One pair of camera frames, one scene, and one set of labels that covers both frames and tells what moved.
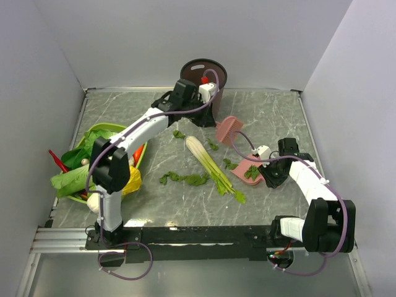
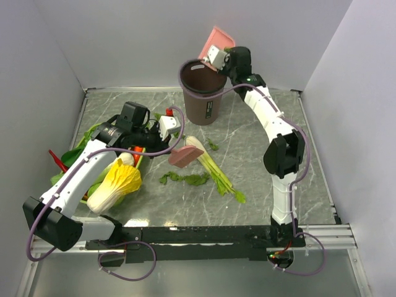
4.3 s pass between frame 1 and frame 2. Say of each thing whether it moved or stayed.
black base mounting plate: stayed
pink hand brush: moved
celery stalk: stayed
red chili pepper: stayed
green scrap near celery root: stayed
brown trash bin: stayed
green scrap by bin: stayed
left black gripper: moved
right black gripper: moved
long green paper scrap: stayed
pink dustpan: moved
